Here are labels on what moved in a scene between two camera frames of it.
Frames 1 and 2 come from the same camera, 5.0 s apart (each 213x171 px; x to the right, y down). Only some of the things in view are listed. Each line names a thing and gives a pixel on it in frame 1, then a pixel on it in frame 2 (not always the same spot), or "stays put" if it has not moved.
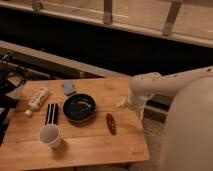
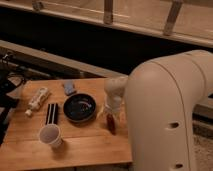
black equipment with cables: [12, 80] stays put
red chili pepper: [111, 123] stays put
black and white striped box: [51, 117] stays put
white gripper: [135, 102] to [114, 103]
